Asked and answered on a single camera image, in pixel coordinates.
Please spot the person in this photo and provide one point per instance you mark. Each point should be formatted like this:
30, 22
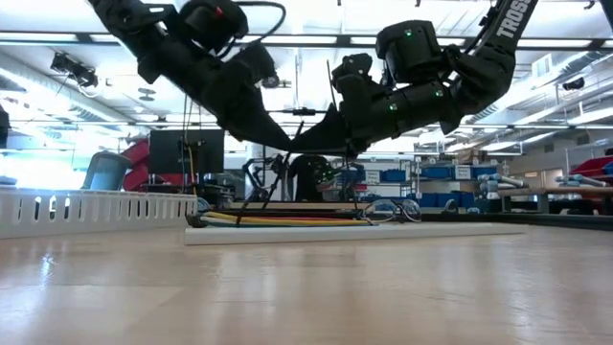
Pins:
306, 182

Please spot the black computer monitor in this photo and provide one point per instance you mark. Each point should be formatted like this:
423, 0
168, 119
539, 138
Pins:
167, 153

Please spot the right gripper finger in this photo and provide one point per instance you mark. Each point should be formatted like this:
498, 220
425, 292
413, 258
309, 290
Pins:
330, 144
330, 124

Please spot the white duct cover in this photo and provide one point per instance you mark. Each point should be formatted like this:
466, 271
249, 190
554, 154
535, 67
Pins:
335, 235

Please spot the black safety glasses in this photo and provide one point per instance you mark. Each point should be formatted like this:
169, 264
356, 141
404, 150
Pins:
383, 211

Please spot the black zip tie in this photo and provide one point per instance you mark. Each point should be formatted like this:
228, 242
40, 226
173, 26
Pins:
331, 82
266, 179

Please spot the white round column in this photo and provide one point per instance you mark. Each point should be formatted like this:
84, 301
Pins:
250, 149

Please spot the white air vent grille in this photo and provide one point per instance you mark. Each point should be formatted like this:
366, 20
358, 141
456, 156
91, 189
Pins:
541, 67

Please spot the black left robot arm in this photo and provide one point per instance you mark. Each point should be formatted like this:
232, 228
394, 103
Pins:
143, 43

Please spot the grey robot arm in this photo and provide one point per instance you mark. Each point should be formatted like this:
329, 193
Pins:
582, 180
507, 181

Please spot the wooden workbench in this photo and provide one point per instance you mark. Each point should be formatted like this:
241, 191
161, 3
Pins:
574, 190

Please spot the black dome camera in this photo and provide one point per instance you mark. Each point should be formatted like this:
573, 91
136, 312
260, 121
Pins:
274, 82

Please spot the grey office chair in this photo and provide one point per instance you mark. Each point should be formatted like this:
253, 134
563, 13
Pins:
107, 172

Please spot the blue storage bin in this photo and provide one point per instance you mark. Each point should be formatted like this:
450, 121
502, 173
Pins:
395, 176
484, 171
431, 200
436, 172

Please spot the small black robot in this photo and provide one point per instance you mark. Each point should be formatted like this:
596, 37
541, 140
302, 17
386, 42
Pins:
342, 187
251, 189

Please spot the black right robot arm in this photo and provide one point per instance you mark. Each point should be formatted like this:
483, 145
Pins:
479, 81

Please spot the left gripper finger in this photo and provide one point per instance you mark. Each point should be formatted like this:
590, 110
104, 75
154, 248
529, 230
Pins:
254, 131
268, 120

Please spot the black loudspeaker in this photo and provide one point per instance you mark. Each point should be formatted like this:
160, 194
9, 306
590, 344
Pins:
574, 84

